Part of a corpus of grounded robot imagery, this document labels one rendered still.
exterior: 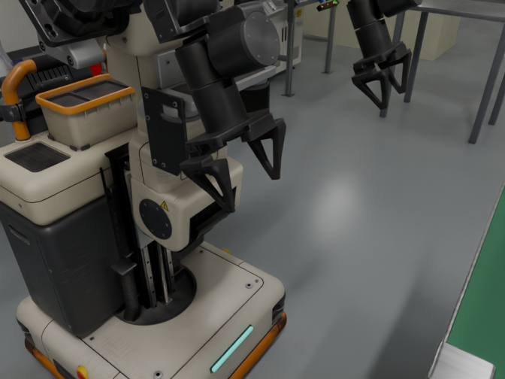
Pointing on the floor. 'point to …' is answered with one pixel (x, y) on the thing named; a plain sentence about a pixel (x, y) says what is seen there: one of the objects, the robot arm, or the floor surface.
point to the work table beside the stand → (465, 10)
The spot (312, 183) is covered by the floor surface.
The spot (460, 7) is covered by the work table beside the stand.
